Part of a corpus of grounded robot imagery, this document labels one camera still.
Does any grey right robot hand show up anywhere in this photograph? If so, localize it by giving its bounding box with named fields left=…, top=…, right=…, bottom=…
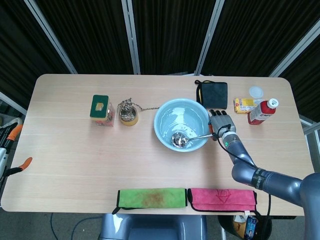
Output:
left=207, top=108, right=237, bottom=141

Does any silver metal ladle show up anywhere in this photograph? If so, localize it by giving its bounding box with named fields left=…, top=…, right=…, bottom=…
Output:
left=171, top=132, right=216, bottom=150

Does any light blue plastic basin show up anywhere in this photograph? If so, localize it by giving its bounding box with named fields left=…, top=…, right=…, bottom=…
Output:
left=153, top=98, right=211, bottom=152

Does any yellow snack packet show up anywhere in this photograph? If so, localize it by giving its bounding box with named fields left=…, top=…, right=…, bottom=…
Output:
left=233, top=97, right=261, bottom=114

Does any dark green folded cloth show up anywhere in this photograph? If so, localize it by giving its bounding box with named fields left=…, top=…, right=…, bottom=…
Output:
left=194, top=79, right=229, bottom=110

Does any red bottle with white label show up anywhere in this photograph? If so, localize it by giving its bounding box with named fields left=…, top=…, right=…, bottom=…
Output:
left=247, top=97, right=280, bottom=126

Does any white round lid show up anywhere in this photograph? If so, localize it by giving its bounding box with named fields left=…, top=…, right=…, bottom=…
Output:
left=248, top=85, right=265, bottom=99

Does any pink microfibre towel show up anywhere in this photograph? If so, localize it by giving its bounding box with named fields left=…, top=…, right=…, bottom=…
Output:
left=187, top=187, right=261, bottom=216

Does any yellow tape roll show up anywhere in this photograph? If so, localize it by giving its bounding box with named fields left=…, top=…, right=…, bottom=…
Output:
left=118, top=106, right=140, bottom=128

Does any black waste bin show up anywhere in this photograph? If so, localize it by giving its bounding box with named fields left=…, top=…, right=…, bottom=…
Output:
left=217, top=214, right=272, bottom=240

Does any green microfibre towel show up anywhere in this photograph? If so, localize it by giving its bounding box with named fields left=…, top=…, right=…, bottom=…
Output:
left=111, top=187, right=188, bottom=215

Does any blue drink can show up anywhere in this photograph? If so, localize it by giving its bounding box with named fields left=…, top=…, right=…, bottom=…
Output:
left=246, top=216, right=258, bottom=238

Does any clear box with orange items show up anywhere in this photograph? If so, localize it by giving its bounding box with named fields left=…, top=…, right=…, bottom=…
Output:
left=93, top=99, right=117, bottom=128

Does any grey robot torso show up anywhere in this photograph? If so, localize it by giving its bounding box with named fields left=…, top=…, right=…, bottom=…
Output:
left=99, top=213, right=208, bottom=240

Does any white partition post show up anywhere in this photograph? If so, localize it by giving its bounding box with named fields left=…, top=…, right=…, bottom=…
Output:
left=121, top=0, right=142, bottom=75
left=23, top=0, right=78, bottom=75
left=268, top=18, right=320, bottom=78
left=193, top=0, right=226, bottom=76

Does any braided brown white rope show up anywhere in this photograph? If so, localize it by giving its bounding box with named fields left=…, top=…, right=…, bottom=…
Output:
left=117, top=97, right=161, bottom=123

